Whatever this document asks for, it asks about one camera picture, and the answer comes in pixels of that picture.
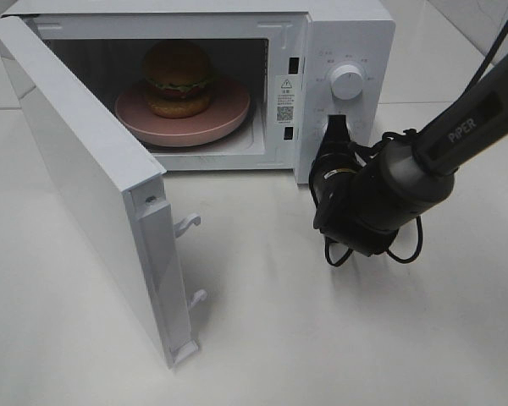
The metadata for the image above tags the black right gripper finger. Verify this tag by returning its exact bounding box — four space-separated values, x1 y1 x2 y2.
323 114 351 142

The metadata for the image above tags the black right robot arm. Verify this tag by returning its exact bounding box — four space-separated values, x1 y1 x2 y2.
308 53 508 256

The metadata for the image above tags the glass microwave turntable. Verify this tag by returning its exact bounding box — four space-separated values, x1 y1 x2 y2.
141 107 260 155

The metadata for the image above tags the white microwave oven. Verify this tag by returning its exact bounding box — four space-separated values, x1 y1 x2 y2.
0 1 395 184

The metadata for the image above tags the white microwave door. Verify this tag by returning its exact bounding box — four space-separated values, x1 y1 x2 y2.
0 17 207 367

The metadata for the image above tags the pink round plate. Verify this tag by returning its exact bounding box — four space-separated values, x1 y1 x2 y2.
114 77 251 147

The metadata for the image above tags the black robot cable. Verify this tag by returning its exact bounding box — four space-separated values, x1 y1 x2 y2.
323 0 508 267

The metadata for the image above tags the burger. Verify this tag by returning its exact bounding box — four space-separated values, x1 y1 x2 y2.
141 40 214 118

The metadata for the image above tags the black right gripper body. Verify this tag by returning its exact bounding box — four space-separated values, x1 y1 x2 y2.
311 140 358 178

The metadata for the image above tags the upper white microwave knob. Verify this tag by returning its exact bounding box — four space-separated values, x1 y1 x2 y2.
329 63 365 101

